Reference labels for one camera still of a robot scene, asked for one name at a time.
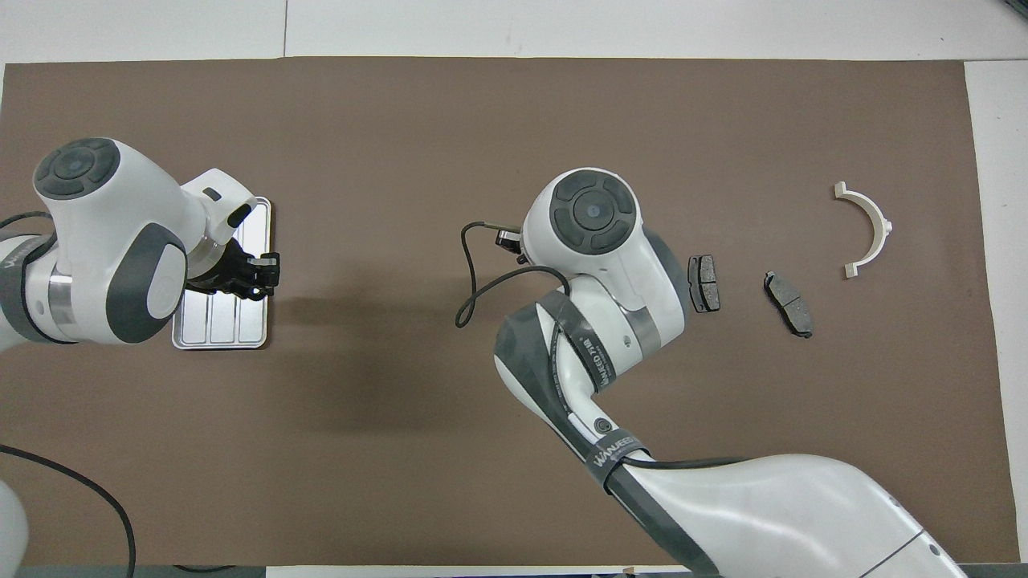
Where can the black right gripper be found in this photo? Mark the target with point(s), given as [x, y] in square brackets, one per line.
[514, 238]

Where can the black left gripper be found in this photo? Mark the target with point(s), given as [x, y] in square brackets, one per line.
[225, 273]

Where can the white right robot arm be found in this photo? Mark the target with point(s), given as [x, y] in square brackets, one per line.
[763, 498]

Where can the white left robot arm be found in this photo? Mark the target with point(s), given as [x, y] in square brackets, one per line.
[104, 217]

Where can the silver metal tray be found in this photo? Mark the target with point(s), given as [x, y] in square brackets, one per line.
[229, 325]

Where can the brown table mat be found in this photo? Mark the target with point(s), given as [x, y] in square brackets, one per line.
[401, 120]

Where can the dark rectangular brake pad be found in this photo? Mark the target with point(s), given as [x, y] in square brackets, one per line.
[704, 282]

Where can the grey oblong brake pad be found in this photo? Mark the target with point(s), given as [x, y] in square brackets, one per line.
[788, 303]

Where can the white curved plastic bracket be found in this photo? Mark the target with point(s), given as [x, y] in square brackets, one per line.
[879, 221]

